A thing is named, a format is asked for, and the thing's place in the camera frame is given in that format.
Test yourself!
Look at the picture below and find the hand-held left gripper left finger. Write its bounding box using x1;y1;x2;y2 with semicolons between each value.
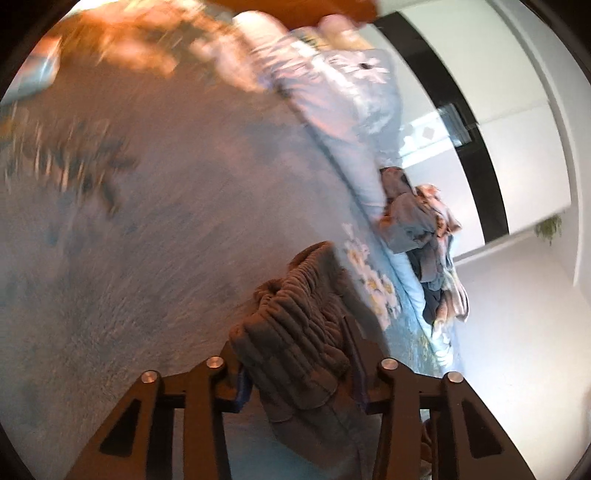
65;342;252;480

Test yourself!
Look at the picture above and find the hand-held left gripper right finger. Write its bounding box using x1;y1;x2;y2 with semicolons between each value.
341;314;536;480

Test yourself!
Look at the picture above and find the grey ribbed sweatshirt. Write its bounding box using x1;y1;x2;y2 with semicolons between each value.
228;241;393;480

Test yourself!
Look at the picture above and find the brown-grey hoodie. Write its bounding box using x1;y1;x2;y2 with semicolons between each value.
379;167;462;259

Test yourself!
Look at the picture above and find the hanging green plant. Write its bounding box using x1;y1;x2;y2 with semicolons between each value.
534;215;564;247

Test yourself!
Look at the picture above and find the light blue daisy duvet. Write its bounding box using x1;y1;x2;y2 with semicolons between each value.
231;11;428;324

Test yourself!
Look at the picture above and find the white and black wardrobe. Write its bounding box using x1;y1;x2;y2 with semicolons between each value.
365;0;575;266

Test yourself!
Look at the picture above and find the carved wooden headboard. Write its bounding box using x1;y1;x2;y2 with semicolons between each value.
212;0;380;26

